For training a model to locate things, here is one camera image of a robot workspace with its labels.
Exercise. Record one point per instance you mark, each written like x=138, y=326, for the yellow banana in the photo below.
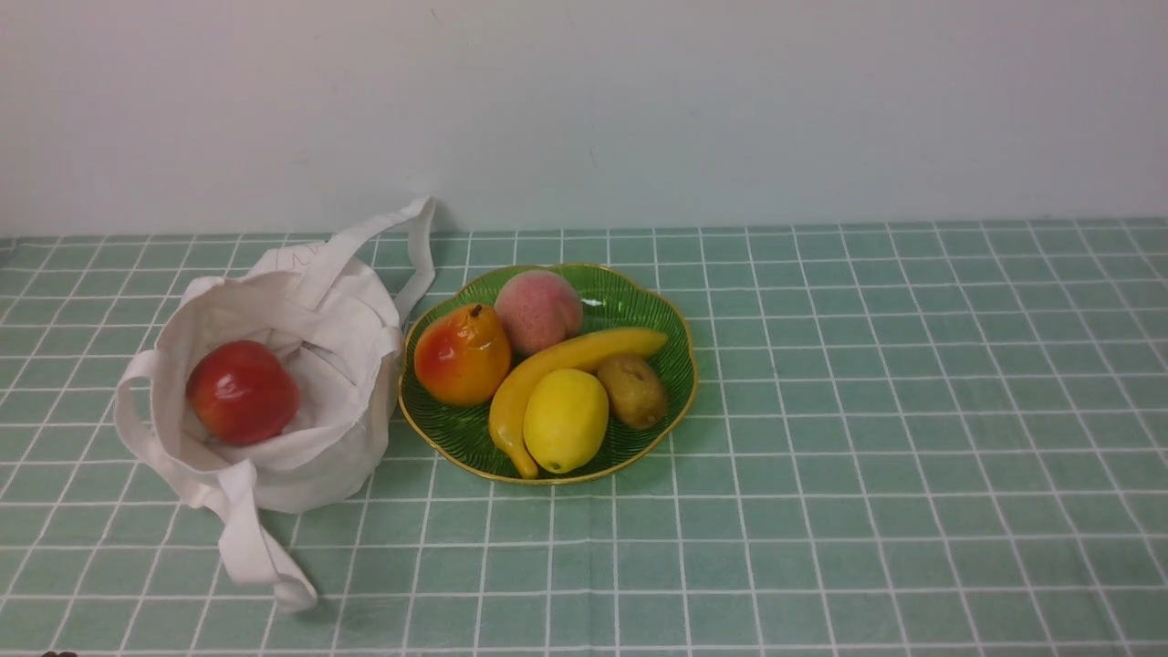
x=584, y=353

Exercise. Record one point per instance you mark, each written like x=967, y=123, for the orange red pear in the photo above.
x=462, y=358

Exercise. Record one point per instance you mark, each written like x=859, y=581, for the brown kiwi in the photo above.
x=637, y=396

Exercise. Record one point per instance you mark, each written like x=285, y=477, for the white cloth tote bag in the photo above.
x=333, y=312

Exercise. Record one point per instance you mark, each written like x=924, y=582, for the green leaf-shaped plate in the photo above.
x=611, y=300

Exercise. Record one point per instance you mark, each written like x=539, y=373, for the red apple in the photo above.
x=242, y=393

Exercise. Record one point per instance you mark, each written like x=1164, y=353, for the pink peach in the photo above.
x=538, y=309

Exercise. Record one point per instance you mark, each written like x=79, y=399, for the yellow lemon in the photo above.
x=566, y=420

